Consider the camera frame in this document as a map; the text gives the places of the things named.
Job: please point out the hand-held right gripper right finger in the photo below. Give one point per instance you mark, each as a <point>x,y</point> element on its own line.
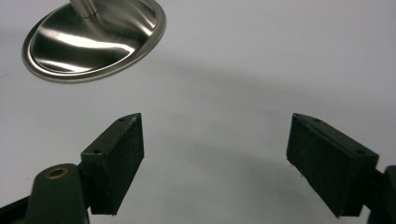
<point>330,161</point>

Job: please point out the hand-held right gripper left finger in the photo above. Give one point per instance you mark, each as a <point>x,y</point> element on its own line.
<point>113,165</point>

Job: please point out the brushed metal stand base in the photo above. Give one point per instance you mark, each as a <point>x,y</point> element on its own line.
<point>90,43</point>

